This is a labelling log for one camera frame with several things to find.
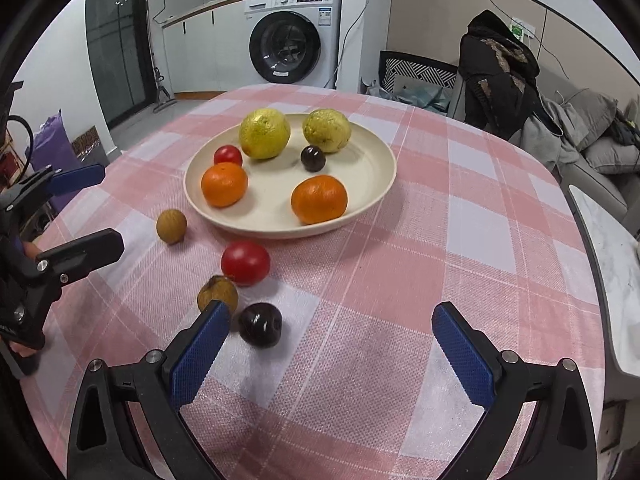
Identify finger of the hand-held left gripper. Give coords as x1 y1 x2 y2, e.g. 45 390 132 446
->
35 228 125 288
0 162 107 213

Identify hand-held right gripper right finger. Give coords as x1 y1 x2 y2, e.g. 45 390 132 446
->
431 301 598 480

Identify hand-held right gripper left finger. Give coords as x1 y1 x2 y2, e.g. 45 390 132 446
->
66 300 233 480

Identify brown longan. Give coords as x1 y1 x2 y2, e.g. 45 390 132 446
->
197 275 239 313
156 209 188 245

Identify dark purple plum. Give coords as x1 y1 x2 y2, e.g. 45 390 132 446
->
300 145 327 172
238 302 283 348

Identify large red tomato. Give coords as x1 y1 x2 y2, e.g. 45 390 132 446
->
221 240 271 288

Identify orange tangerine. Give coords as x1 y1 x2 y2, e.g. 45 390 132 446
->
201 162 249 209
291 175 348 226

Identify small red tomato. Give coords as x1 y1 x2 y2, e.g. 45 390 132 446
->
213 145 244 167

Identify cream round plate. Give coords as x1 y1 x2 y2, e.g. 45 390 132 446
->
184 112 397 239

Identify large yellow guava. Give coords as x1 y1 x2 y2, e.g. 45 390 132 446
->
239 108 291 161

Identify small speckled green guava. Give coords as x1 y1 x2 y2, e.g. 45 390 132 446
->
302 108 352 154

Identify person's left hand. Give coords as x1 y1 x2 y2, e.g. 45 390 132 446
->
10 241 43 361

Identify brown patterned box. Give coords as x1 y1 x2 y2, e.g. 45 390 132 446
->
72 130 109 166

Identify purple bag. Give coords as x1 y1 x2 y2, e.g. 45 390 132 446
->
31 109 76 211

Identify pink checked tablecloth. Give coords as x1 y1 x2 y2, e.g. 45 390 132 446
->
22 84 608 480

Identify floor mop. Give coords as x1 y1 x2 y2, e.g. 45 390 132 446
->
150 62 177 113

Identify dark glass door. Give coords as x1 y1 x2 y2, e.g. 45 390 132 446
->
85 0 151 128

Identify white marble table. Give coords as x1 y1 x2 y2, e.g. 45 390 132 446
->
567 184 640 376

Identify white kitchen counter cabinets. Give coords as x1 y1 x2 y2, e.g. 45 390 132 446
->
162 0 251 96

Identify grey sofa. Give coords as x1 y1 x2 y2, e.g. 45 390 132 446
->
520 85 640 236

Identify grey cushion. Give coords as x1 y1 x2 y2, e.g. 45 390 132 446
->
582 135 640 176
557 88 619 151

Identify white washing machine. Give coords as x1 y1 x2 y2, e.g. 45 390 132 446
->
244 0 344 90

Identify teal plastic bag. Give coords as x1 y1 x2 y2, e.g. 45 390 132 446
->
367 80 451 113

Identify black jacket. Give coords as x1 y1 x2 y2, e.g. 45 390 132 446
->
457 10 542 141

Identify dark clothes pile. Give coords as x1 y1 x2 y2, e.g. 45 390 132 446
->
607 105 640 146

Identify black white patterned box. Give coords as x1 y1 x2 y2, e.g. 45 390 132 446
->
378 50 458 111

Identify wall outlet with green plug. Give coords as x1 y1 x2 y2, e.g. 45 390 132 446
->
507 17 535 43

